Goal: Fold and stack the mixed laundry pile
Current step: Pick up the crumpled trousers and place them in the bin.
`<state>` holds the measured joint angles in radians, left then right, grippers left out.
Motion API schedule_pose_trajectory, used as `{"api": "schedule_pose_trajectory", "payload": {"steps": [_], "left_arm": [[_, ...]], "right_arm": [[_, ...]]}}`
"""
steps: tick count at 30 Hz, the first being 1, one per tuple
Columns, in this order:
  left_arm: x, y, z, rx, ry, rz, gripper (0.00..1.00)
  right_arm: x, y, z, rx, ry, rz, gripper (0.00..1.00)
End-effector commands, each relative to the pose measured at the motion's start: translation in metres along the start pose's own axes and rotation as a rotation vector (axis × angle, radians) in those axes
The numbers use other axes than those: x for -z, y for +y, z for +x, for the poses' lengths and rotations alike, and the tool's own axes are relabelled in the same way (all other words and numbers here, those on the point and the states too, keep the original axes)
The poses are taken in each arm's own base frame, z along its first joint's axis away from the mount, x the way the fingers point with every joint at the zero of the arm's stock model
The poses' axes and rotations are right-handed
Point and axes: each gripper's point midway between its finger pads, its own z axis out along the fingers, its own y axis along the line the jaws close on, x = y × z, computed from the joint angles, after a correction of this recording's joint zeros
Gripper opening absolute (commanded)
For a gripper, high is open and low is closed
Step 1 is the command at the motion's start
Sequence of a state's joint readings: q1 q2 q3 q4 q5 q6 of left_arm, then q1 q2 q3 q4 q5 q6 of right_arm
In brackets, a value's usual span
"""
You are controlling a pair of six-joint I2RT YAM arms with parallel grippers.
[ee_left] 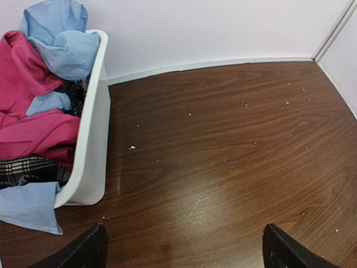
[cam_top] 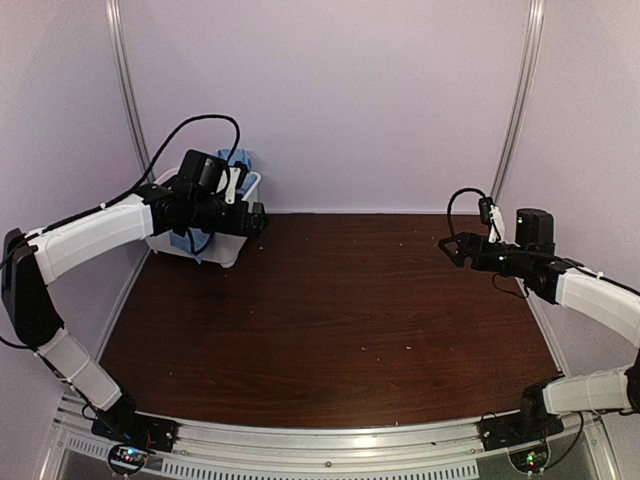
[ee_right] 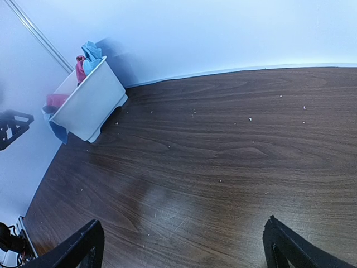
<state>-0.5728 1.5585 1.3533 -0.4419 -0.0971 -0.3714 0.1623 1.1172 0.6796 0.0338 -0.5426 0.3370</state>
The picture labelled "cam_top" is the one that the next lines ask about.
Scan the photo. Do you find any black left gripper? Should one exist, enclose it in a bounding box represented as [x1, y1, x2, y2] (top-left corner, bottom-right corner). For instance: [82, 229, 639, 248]
[189, 195, 267, 237]

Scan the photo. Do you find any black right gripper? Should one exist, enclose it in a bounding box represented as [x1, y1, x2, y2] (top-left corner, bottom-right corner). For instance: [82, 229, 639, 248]
[439, 233, 533, 279]

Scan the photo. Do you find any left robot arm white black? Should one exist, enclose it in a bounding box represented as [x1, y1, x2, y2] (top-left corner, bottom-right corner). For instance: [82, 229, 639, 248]
[1, 178, 268, 444]

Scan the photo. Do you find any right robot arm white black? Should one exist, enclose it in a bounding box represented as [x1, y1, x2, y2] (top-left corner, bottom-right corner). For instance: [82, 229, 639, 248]
[438, 232, 639, 442]

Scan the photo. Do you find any light blue shirt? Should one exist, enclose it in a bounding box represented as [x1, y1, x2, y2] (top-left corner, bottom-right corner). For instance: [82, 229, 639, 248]
[171, 149, 253, 264]

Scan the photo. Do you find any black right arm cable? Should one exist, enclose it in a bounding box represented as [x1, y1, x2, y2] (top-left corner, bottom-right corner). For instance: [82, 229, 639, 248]
[446, 187, 506, 246]

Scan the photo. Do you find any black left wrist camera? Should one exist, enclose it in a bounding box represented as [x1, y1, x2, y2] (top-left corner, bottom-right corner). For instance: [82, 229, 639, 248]
[177, 149, 227, 196]

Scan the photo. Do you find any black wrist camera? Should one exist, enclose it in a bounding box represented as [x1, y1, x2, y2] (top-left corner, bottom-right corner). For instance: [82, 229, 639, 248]
[515, 208, 554, 249]
[177, 149, 227, 196]

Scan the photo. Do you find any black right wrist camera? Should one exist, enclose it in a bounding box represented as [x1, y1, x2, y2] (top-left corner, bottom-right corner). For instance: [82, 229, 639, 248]
[515, 208, 554, 249]

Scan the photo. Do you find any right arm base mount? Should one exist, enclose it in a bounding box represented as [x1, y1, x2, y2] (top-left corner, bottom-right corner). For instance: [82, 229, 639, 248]
[477, 395, 564, 476]

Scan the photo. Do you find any front aluminium rail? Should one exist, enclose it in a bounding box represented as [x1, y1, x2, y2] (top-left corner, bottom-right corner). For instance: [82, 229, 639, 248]
[39, 394, 616, 480]

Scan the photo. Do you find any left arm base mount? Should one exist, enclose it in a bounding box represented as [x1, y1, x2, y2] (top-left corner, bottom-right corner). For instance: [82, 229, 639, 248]
[90, 403, 178, 477]

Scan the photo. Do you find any right aluminium frame post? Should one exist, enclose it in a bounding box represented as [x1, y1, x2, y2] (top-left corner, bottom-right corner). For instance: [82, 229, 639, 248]
[491, 0, 545, 200]

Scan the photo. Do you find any aluminium frame post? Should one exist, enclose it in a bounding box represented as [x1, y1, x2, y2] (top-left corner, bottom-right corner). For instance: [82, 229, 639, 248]
[105, 0, 150, 172]
[491, 0, 545, 200]

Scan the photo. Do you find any left aluminium frame post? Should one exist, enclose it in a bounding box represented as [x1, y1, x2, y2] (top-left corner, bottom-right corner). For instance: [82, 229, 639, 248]
[105, 0, 150, 172]

